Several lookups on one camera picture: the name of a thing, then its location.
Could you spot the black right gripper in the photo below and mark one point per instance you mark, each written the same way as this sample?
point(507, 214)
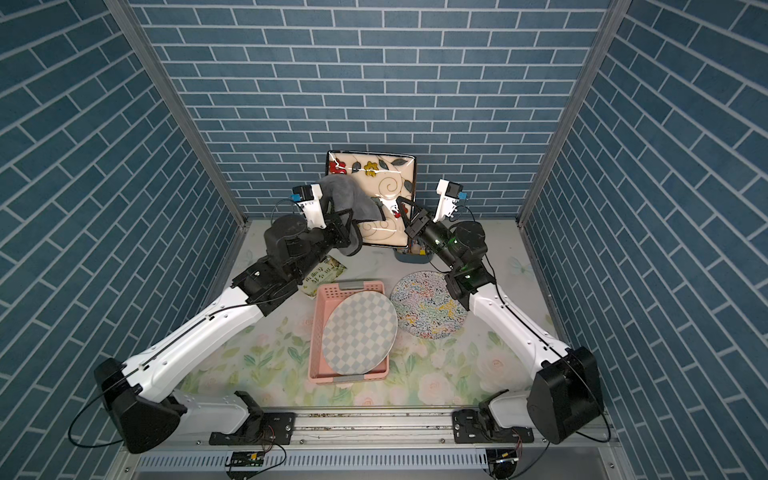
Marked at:
point(422, 228)

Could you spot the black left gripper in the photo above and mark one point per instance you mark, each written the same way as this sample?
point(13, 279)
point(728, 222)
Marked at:
point(334, 230)

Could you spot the square floral plate black rim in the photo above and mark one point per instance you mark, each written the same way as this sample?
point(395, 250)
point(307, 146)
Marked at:
point(384, 177)

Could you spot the grey green cleaning cloth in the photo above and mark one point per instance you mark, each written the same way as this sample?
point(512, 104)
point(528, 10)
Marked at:
point(345, 193)

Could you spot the round colourful squiggle plate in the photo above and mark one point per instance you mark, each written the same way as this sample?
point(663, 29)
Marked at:
point(424, 307)

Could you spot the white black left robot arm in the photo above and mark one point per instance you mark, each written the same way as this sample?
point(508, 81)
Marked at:
point(139, 394)

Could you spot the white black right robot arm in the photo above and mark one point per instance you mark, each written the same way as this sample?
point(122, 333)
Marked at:
point(565, 394)

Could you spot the round checkered plate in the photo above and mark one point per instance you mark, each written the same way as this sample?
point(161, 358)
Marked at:
point(359, 333)

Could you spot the teal plastic storage bin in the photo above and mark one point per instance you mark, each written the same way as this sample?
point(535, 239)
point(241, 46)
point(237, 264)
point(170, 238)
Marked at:
point(413, 256)

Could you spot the pink plastic basket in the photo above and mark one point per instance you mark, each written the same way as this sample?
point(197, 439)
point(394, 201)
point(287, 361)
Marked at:
point(328, 298)

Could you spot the floral table mat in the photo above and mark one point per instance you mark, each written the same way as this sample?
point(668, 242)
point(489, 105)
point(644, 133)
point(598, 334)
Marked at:
point(271, 359)

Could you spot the green circuit board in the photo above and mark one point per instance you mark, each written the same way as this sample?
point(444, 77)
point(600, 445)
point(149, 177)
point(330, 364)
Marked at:
point(246, 459)

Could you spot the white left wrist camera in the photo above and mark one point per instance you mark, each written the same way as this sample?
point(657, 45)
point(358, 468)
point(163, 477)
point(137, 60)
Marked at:
point(308, 199)

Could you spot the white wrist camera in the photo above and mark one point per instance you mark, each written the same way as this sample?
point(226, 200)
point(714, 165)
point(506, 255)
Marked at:
point(308, 199)
point(450, 194)

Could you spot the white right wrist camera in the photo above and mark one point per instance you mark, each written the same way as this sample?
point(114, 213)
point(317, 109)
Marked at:
point(450, 194)

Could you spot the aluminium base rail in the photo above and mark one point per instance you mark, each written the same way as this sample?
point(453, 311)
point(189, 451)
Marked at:
point(387, 443)

